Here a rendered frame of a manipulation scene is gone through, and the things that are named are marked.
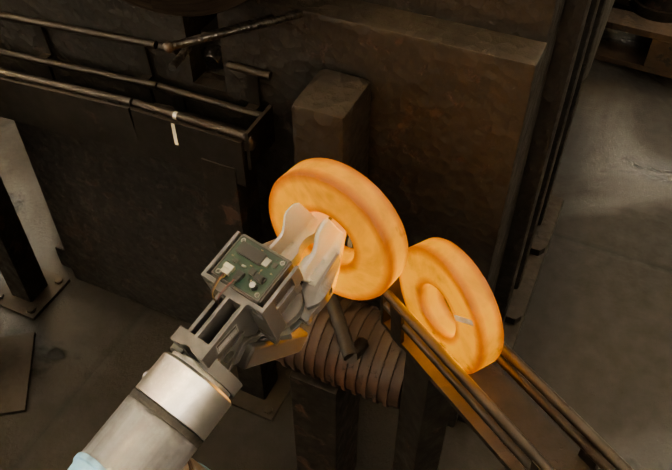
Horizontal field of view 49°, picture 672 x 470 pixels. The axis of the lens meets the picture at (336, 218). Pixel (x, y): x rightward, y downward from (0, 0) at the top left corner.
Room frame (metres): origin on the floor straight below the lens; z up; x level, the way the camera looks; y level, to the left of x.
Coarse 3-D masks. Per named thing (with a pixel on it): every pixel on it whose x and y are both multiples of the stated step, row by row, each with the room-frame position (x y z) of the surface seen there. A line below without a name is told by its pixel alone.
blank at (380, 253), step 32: (320, 160) 0.54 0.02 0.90; (288, 192) 0.53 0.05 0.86; (320, 192) 0.51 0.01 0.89; (352, 192) 0.50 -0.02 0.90; (352, 224) 0.49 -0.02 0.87; (384, 224) 0.48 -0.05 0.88; (352, 256) 0.50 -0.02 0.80; (384, 256) 0.46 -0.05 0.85; (352, 288) 0.48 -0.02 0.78; (384, 288) 0.46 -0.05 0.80
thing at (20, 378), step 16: (16, 336) 0.97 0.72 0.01; (32, 336) 0.97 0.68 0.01; (0, 352) 0.93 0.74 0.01; (16, 352) 0.93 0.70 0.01; (32, 352) 0.93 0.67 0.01; (0, 368) 0.89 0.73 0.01; (16, 368) 0.89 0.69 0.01; (0, 384) 0.85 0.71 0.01; (16, 384) 0.85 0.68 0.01; (0, 400) 0.81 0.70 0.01; (16, 400) 0.81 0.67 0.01
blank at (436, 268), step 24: (432, 240) 0.56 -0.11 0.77; (408, 264) 0.56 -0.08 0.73; (432, 264) 0.52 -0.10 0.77; (456, 264) 0.51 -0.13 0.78; (408, 288) 0.55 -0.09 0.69; (432, 288) 0.54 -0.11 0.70; (456, 288) 0.49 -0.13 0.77; (480, 288) 0.48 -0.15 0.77; (432, 312) 0.53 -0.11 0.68; (456, 312) 0.48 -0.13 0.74; (480, 312) 0.46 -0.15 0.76; (456, 336) 0.47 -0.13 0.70; (480, 336) 0.45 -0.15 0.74; (456, 360) 0.47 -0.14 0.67; (480, 360) 0.44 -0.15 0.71
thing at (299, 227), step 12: (300, 204) 0.50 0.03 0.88; (288, 216) 0.48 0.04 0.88; (300, 216) 0.50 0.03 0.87; (312, 216) 0.51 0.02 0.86; (324, 216) 0.51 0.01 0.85; (288, 228) 0.48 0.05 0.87; (300, 228) 0.49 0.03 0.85; (312, 228) 0.50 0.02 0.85; (276, 240) 0.47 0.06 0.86; (288, 240) 0.48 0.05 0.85; (300, 240) 0.49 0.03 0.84; (312, 240) 0.49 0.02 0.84; (276, 252) 0.47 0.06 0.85; (288, 252) 0.48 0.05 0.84; (300, 252) 0.48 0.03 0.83
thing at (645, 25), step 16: (624, 0) 2.24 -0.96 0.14; (640, 0) 2.15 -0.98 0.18; (656, 0) 2.11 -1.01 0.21; (624, 16) 2.12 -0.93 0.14; (640, 16) 2.12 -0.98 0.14; (656, 16) 2.09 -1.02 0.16; (640, 32) 2.04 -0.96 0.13; (656, 32) 2.03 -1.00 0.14; (608, 48) 2.13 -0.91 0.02; (624, 48) 2.13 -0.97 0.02; (656, 48) 2.02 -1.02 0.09; (624, 64) 2.06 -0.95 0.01; (640, 64) 2.04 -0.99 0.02; (656, 64) 2.01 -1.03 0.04
